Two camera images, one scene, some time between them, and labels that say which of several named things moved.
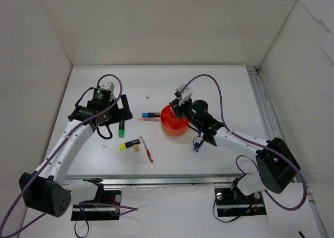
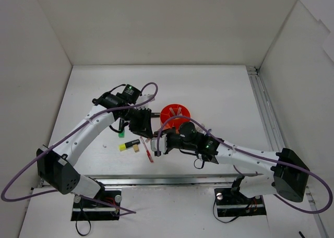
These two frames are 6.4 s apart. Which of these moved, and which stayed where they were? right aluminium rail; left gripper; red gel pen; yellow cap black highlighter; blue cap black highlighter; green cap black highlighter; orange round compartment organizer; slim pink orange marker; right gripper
Moved: slim pink orange marker; left gripper; right gripper
Stayed: blue cap black highlighter; red gel pen; right aluminium rail; orange round compartment organizer; green cap black highlighter; yellow cap black highlighter
